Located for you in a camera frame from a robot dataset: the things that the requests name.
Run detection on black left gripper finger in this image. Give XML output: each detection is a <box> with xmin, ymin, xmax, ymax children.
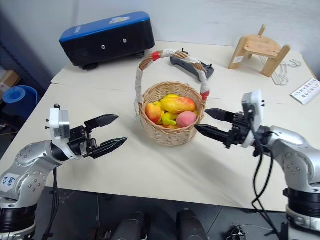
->
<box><xmin>88</xmin><ymin>136</ymin><xmax>129</xmax><ymax>160</ymax></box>
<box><xmin>83</xmin><ymin>114</ymin><xmax>120</xmax><ymax>131</ymax></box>

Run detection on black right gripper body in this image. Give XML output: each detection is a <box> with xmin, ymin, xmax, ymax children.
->
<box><xmin>224</xmin><ymin>112</ymin><xmax>253</xmax><ymax>150</ymax></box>

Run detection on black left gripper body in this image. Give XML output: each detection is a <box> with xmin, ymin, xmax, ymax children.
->
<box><xmin>67</xmin><ymin>125</ymin><xmax>100</xmax><ymax>159</ymax></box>

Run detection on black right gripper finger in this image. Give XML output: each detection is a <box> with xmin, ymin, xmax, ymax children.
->
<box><xmin>194</xmin><ymin>124</ymin><xmax>233</xmax><ymax>146</ymax></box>
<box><xmin>204</xmin><ymin>107</ymin><xmax>236</xmax><ymax>124</ymax></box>

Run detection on pink peach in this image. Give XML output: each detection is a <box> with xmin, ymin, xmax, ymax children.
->
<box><xmin>176</xmin><ymin>111</ymin><xmax>197</xmax><ymax>127</ymax></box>

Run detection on large yellow red mango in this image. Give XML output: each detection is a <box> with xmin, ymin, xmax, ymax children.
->
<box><xmin>159</xmin><ymin>96</ymin><xmax>197</xmax><ymax>114</ymax></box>

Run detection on yellow bell pepper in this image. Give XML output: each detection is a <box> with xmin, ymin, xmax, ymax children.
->
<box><xmin>161</xmin><ymin>112</ymin><xmax>180</xmax><ymax>126</ymax></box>

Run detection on small red yellow mango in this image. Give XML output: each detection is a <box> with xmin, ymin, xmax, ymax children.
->
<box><xmin>145</xmin><ymin>102</ymin><xmax>164</xmax><ymax>125</ymax></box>

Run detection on grey remote controller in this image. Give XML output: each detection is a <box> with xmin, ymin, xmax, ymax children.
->
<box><xmin>169</xmin><ymin>48</ymin><xmax>216</xmax><ymax>81</ymax></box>

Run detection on blue rolled foam mat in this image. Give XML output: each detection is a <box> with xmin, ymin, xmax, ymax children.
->
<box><xmin>2</xmin><ymin>85</ymin><xmax>39</xmax><ymax>121</ymax></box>

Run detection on wooden stand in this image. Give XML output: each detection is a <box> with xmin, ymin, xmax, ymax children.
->
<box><xmin>227</xmin><ymin>23</ymin><xmax>292</xmax><ymax>79</ymax></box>

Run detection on black box with blue lid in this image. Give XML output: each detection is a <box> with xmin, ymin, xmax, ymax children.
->
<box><xmin>58</xmin><ymin>11</ymin><xmax>156</xmax><ymax>71</ymax></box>

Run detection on white sticker sheet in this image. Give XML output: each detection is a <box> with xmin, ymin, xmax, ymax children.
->
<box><xmin>290</xmin><ymin>77</ymin><xmax>320</xmax><ymax>106</ymax></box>

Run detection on dark rounded shape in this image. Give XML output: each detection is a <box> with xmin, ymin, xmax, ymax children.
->
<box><xmin>115</xmin><ymin>211</ymin><xmax>151</xmax><ymax>240</ymax></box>

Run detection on brown cardboard box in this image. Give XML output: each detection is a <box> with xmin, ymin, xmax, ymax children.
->
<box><xmin>0</xmin><ymin>66</ymin><xmax>21</xmax><ymax>99</ymax></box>

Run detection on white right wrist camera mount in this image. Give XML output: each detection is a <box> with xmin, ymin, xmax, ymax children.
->
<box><xmin>240</xmin><ymin>89</ymin><xmax>266</xmax><ymax>149</ymax></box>

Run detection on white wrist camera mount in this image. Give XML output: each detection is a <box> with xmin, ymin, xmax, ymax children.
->
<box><xmin>240</xmin><ymin>89</ymin><xmax>266</xmax><ymax>149</ymax></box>
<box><xmin>44</xmin><ymin>102</ymin><xmax>72</xmax><ymax>146</ymax></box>

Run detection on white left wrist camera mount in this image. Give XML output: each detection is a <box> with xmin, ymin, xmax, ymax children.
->
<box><xmin>44</xmin><ymin>102</ymin><xmax>72</xmax><ymax>146</ymax></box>

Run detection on wicker basket with handle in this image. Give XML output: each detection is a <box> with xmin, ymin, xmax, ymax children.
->
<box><xmin>133</xmin><ymin>48</ymin><xmax>211</xmax><ymax>147</ymax></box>

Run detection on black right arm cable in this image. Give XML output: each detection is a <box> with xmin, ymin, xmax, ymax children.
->
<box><xmin>247</xmin><ymin>108</ymin><xmax>281</xmax><ymax>240</ymax></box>

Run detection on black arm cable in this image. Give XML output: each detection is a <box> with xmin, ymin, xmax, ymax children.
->
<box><xmin>41</xmin><ymin>166</ymin><xmax>61</xmax><ymax>240</ymax></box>
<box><xmin>247</xmin><ymin>108</ymin><xmax>281</xmax><ymax>240</ymax></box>

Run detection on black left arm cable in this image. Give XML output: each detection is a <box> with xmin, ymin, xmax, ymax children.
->
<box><xmin>41</xmin><ymin>166</ymin><xmax>61</xmax><ymax>240</ymax></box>

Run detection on white wire hangers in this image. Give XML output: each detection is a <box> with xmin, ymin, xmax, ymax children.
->
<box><xmin>270</xmin><ymin>56</ymin><xmax>304</xmax><ymax>86</ymax></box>

